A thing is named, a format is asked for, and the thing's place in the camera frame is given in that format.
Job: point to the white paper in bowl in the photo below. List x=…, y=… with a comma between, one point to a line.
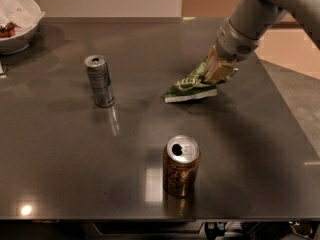
x=25, y=13

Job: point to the red strawberries in bowl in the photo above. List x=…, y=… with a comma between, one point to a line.
x=9, y=30

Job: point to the silver grey gripper body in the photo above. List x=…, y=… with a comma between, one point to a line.
x=234, y=46

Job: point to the white bowl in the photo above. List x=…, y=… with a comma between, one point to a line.
x=18, y=42

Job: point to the orange soda can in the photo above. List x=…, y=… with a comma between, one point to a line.
x=181, y=160

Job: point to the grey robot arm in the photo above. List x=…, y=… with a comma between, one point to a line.
x=252, y=18

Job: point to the tall silver energy drink can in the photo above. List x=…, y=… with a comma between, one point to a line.
x=100, y=81

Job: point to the green jalapeno chip bag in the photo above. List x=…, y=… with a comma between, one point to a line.
x=194, y=86

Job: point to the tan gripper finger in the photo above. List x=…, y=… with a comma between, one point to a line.
x=216, y=71
x=211, y=60

